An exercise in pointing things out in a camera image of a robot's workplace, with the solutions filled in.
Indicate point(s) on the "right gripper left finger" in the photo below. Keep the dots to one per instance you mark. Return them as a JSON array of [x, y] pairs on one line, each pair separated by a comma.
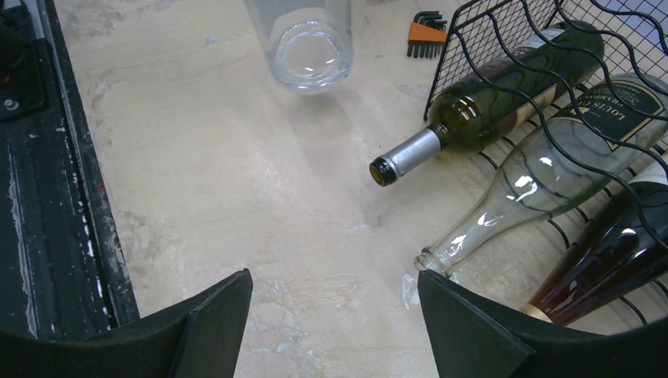
[[198, 337]]

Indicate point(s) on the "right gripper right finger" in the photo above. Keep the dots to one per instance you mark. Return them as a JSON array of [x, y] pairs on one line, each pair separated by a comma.
[[472, 336]]

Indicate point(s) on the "clear glass bottle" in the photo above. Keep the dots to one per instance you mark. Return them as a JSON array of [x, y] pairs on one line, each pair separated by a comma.
[[308, 45]]

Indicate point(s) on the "red bottle gold cap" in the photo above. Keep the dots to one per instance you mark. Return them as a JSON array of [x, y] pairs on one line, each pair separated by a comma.
[[623, 248]]

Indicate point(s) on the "green bottle silver cap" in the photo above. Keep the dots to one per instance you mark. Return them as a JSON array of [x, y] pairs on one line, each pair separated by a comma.
[[503, 93]]

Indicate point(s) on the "clear slim empty bottle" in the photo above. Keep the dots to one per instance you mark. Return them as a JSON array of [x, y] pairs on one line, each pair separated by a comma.
[[560, 165]]

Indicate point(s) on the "orange hex key set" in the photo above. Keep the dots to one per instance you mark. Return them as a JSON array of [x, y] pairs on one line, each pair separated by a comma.
[[427, 35]]

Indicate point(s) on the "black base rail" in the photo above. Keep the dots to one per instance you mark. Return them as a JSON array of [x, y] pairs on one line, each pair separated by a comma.
[[63, 272]]

